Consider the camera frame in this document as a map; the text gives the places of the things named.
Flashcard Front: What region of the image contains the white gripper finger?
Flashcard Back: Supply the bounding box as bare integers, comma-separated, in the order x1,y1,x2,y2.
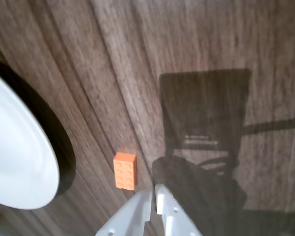
95,190,153,236
154,184,202,236

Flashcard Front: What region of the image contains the orange lego block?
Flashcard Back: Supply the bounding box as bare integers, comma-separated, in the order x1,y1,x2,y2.
113,151,138,191

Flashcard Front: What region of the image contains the white plate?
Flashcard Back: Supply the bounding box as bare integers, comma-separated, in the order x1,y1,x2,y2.
0,67,60,210

